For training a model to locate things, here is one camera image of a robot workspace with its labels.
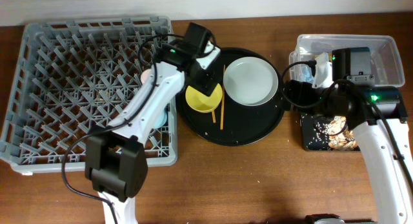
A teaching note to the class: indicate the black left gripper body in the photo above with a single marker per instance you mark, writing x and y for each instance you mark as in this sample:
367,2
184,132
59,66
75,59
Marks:
201,78

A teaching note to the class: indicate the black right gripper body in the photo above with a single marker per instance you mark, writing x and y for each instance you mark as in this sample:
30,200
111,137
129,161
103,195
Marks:
307,95

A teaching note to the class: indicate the yellow plastic bowl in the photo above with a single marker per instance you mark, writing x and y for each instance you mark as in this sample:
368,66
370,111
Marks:
202,103

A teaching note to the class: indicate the blue plastic cup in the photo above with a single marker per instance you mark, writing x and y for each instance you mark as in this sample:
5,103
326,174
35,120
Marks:
162,119

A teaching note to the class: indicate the pink plastic cup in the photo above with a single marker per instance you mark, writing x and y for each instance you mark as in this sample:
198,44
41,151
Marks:
146,78

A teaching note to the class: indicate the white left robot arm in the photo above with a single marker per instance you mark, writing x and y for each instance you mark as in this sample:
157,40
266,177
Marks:
116,163

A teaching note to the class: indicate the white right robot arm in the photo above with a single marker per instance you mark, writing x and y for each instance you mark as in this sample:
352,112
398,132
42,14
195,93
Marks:
344,85

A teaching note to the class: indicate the black rectangular waste tray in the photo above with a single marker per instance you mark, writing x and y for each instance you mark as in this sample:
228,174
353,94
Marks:
310,141

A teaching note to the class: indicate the clear plastic waste bin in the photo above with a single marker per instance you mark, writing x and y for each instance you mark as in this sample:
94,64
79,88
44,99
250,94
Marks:
386,64

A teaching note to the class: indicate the grey plastic dishwasher rack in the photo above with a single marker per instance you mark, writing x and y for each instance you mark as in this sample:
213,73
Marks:
70,76

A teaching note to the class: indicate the wooden chopstick right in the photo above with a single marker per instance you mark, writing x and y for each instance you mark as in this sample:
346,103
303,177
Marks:
222,102

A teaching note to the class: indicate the wooden chopstick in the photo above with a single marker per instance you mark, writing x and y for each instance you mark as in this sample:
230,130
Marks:
213,116
222,102

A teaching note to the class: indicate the wooden chopstick left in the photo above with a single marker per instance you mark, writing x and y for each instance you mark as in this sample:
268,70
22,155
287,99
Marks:
213,116

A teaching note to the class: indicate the light grey plate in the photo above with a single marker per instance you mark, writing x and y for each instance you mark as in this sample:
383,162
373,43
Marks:
250,81

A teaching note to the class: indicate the round black serving tray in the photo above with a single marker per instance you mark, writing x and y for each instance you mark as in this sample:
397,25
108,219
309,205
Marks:
242,124

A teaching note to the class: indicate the food scraps with rice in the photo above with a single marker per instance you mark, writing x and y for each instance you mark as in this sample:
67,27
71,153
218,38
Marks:
334,133

